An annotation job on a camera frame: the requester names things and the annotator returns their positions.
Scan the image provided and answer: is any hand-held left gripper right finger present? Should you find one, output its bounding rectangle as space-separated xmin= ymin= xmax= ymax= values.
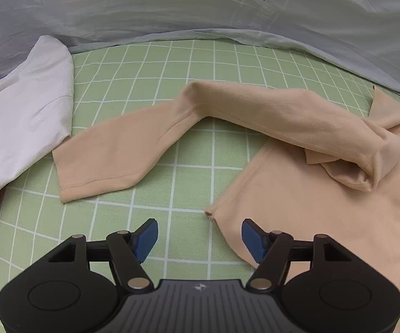
xmin=242 ymin=218 xmax=355 ymax=290

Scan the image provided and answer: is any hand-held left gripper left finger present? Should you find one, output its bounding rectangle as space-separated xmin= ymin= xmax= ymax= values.
xmin=45 ymin=218 xmax=158 ymax=291

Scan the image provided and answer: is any beige long-sleeve shirt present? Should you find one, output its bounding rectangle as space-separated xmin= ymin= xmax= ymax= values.
xmin=52 ymin=80 xmax=400 ymax=333

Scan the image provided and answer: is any white garment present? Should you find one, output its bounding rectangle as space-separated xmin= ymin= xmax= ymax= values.
xmin=0 ymin=35 xmax=74 ymax=209

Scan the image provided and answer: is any grey carrot-print quilt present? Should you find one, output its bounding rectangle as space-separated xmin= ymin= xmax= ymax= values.
xmin=0 ymin=0 xmax=400 ymax=106

